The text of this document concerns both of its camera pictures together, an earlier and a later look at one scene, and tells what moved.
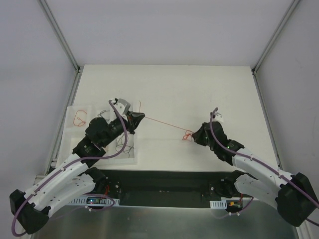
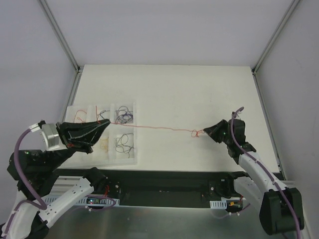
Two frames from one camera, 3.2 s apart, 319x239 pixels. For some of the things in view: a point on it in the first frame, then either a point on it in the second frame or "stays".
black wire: (121, 143) stays
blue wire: (101, 111) stays
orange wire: (188, 134) → (195, 133)
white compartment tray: (76, 119) stays
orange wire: (80, 123) stays
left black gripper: (130, 121) → (64, 134)
